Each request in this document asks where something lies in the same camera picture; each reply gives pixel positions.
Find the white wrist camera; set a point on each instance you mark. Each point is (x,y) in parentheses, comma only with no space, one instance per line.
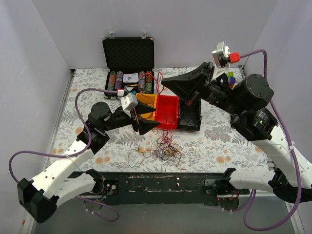
(128,101)
(223,57)

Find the yellow plastic bin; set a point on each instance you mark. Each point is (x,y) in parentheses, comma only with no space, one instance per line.
(150,100)

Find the playing card deck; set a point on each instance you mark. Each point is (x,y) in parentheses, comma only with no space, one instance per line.
(130,78)

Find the colourful toy block figure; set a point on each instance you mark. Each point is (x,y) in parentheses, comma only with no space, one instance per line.
(231,80)

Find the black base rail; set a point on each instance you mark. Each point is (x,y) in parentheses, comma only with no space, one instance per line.
(157,188)

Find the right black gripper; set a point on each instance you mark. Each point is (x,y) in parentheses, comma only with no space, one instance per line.
(207,79)

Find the red plastic bin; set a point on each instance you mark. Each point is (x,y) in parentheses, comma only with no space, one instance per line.
(167,111)

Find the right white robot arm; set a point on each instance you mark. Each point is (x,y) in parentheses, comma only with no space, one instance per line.
(291,178)

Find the black plastic bin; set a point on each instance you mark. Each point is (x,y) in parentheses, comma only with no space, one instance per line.
(189,116)

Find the floral table mat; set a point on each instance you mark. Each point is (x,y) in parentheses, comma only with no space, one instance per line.
(214,148)

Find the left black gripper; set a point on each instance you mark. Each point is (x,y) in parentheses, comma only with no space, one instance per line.
(135,118)

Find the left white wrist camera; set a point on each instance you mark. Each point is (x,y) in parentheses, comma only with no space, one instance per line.
(128,101)

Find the black poker chip case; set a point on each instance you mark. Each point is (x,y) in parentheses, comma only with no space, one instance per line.
(127,55)

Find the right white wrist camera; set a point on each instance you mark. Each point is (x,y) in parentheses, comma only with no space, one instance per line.
(223,57)

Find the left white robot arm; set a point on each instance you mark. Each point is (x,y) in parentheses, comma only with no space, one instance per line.
(41,195)

